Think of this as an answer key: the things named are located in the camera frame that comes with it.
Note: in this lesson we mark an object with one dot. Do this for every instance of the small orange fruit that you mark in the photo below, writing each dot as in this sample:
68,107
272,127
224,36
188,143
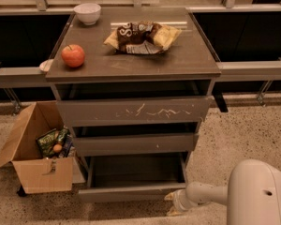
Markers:
57,148

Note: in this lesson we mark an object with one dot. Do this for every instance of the white ceramic bowl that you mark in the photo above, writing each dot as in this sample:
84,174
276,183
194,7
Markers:
88,13

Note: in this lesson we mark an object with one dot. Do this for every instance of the red apple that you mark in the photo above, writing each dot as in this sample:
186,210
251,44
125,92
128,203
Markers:
73,55

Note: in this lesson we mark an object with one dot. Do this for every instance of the green snack bag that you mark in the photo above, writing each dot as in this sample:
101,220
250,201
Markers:
47,141

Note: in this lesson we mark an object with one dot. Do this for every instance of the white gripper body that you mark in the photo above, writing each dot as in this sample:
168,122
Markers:
180,201

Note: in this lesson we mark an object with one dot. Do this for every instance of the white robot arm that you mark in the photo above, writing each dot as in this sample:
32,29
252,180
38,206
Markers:
252,195

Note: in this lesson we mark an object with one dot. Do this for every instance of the grey top drawer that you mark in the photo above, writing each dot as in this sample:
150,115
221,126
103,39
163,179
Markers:
119,112

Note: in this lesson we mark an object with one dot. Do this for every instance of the grey bottom drawer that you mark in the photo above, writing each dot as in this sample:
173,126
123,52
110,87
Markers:
128,178

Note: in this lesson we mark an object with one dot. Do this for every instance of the grey middle drawer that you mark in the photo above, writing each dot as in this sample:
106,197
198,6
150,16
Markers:
136,139

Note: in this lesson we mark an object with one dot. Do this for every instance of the grey drawer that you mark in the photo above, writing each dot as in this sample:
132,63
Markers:
128,178
119,112
136,139

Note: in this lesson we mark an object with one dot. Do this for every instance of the grey metal rail bench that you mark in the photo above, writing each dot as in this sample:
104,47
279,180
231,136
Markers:
20,77

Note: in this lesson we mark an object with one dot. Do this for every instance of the small white round object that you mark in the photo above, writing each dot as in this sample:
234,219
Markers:
46,65

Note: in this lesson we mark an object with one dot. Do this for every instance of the cardboard box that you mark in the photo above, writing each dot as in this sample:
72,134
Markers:
36,174

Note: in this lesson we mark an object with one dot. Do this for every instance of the grey drawer cabinet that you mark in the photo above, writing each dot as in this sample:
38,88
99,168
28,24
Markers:
186,70

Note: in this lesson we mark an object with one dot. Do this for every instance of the brown yellow chip bag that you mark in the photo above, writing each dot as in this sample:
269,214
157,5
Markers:
143,37

